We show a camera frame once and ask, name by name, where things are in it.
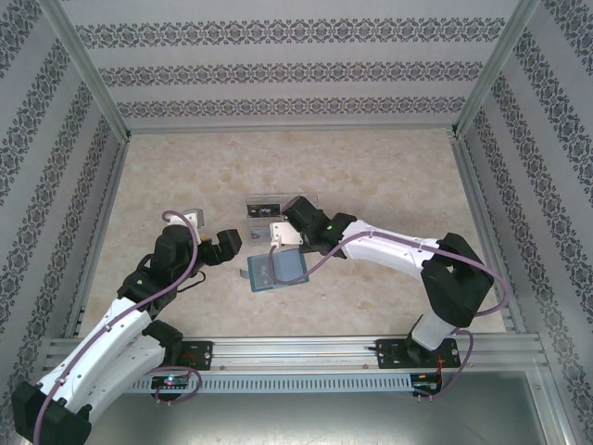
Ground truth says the teal leather card holder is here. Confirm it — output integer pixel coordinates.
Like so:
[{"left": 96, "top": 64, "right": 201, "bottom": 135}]
[{"left": 238, "top": 248, "right": 309, "bottom": 293}]

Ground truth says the clear plastic organizer box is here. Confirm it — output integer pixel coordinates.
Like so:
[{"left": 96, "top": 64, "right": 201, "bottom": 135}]
[{"left": 245, "top": 193, "right": 321, "bottom": 243}]

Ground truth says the blue grey patterned card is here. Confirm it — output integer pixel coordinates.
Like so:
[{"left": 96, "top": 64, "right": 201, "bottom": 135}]
[{"left": 248, "top": 255, "right": 275, "bottom": 291}]

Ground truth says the black VIP card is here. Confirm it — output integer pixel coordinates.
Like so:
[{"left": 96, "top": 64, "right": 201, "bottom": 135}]
[{"left": 247, "top": 203, "right": 282, "bottom": 219}]

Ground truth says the grey metal sheet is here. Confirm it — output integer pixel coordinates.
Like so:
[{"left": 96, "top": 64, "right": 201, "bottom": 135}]
[{"left": 87, "top": 391, "right": 574, "bottom": 445}]

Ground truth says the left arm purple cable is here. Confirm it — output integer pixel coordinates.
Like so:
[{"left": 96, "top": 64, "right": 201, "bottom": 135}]
[{"left": 32, "top": 210, "right": 203, "bottom": 441}]

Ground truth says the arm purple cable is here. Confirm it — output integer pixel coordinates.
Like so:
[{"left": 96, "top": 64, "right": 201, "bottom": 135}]
[
  {"left": 267, "top": 231, "right": 510, "bottom": 403},
  {"left": 32, "top": 210, "right": 203, "bottom": 441}
]

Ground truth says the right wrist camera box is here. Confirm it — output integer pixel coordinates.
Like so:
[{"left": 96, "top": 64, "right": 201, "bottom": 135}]
[{"left": 269, "top": 220, "right": 303, "bottom": 248}]

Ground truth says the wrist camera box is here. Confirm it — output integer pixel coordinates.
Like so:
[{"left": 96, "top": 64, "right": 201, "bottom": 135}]
[
  {"left": 269, "top": 220, "right": 303, "bottom": 248},
  {"left": 166, "top": 209, "right": 206, "bottom": 245}
]

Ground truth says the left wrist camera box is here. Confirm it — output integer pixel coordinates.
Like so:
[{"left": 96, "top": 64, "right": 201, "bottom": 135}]
[{"left": 166, "top": 209, "right": 206, "bottom": 245}]

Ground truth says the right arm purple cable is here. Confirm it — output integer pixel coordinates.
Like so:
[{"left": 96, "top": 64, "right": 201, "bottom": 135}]
[{"left": 267, "top": 231, "right": 510, "bottom": 403}]

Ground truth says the aluminium side frame rail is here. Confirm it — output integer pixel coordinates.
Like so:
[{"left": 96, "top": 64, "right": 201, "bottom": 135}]
[
  {"left": 452, "top": 136, "right": 529, "bottom": 335},
  {"left": 62, "top": 138, "right": 131, "bottom": 342}
]

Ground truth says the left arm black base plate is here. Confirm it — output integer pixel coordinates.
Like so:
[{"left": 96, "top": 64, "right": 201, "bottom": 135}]
[{"left": 157, "top": 340, "right": 215, "bottom": 372}]

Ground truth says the aluminium back frame rail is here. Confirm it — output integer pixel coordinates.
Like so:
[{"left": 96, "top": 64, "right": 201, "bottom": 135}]
[{"left": 125, "top": 121, "right": 458, "bottom": 136}]

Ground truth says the aluminium mounting rail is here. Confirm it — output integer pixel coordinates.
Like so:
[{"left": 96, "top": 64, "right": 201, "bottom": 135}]
[{"left": 45, "top": 336, "right": 543, "bottom": 375}]

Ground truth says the slotted grey cable duct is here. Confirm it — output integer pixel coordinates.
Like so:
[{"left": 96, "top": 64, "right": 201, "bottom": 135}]
[{"left": 132, "top": 374, "right": 413, "bottom": 394}]

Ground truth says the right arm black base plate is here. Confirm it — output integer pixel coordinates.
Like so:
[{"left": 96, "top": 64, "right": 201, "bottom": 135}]
[{"left": 375, "top": 337, "right": 462, "bottom": 371}]

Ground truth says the aluminium corner post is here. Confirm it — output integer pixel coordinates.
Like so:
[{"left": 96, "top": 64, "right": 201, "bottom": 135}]
[
  {"left": 39, "top": 0, "right": 132, "bottom": 141},
  {"left": 449, "top": 0, "right": 543, "bottom": 139}
]

